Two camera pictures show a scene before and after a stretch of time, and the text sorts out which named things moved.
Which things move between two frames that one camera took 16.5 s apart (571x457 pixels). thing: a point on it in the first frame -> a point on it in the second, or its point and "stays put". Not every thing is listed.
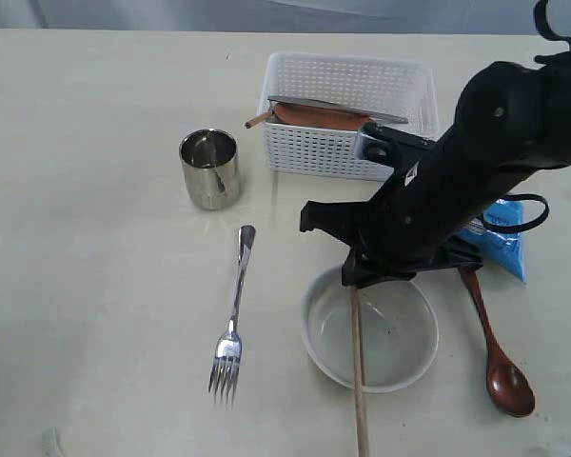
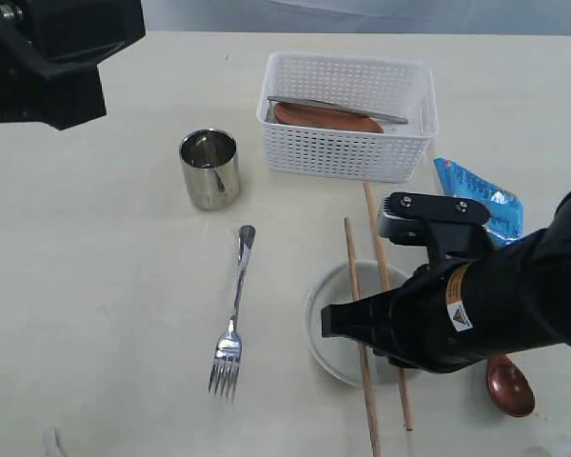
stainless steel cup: (211, 169) stays put
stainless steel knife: (328, 108) stays put
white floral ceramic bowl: (399, 330) stays put
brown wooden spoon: (508, 388) stays put
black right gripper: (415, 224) -> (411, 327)
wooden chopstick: (258, 119) -> (384, 286)
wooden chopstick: (359, 367) -> (375, 436)
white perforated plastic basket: (400, 88) stays put
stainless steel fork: (229, 353) stays put
